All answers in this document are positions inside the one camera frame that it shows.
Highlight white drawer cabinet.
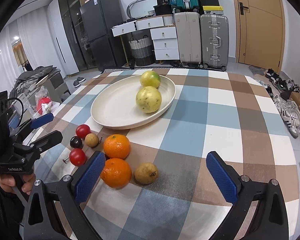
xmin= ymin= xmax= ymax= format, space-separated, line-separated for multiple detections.
xmin=111 ymin=14 xmax=180 ymax=61

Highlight cream oval plate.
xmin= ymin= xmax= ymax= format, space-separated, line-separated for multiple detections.
xmin=90 ymin=75 xmax=176 ymax=129

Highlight black refrigerator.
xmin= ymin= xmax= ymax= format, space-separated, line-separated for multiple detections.
xmin=80 ymin=0 xmax=126 ymax=71

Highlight person's left hand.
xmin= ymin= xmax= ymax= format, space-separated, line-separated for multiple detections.
xmin=0 ymin=173 xmax=36 ymax=195

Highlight dark cherry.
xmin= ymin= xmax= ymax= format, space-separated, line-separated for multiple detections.
xmin=70 ymin=136 xmax=83 ymax=149

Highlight checkered tablecloth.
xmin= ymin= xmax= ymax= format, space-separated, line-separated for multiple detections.
xmin=33 ymin=68 xmax=300 ymax=240

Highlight red white plastic bag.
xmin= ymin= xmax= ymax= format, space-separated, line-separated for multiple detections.
xmin=35 ymin=86 xmax=52 ymax=115

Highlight tan longan fruit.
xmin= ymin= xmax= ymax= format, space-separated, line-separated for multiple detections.
xmin=85 ymin=133 xmax=100 ymax=148

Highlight grey slippers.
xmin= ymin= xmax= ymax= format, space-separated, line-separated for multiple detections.
xmin=73 ymin=77 xmax=86 ymax=88

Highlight white wardrobe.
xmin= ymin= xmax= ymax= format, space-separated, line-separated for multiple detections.
xmin=47 ymin=0 xmax=79 ymax=77

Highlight woven laundry basket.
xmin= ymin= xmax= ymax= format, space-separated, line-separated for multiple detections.
xmin=129 ymin=35 xmax=155 ymax=67

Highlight white striped sneaker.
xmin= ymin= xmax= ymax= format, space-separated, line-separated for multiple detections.
xmin=273 ymin=94 xmax=300 ymax=139

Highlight brown longan with calyx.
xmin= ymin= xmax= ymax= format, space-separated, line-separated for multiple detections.
xmin=134 ymin=163 xmax=159 ymax=185

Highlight yellow spotted passion fruit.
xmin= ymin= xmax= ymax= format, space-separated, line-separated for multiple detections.
xmin=135 ymin=86 xmax=162 ymax=113

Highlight yellow black box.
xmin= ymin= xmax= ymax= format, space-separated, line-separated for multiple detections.
xmin=203 ymin=5 xmax=224 ymax=15

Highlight red cherry tomato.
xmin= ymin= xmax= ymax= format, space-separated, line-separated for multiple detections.
xmin=69 ymin=148 xmax=87 ymax=166
xmin=76 ymin=124 xmax=91 ymax=140

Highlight yellow-green passion fruit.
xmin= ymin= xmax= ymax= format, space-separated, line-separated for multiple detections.
xmin=140 ymin=70 xmax=161 ymax=88

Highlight orange mandarin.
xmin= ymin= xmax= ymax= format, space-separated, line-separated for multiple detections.
xmin=100 ymin=158 xmax=132 ymax=189
xmin=103 ymin=134 xmax=131 ymax=159

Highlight grey clothes pile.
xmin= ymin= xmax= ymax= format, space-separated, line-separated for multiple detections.
xmin=8 ymin=65 xmax=71 ymax=105

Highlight beige suitcase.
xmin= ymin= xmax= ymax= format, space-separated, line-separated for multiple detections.
xmin=174 ymin=12 xmax=202 ymax=64

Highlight silver aluminium suitcase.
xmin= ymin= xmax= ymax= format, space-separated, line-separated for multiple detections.
xmin=200 ymin=14 xmax=229 ymax=71

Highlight wooden door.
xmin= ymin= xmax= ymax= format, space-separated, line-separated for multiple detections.
xmin=234 ymin=0 xmax=285 ymax=73

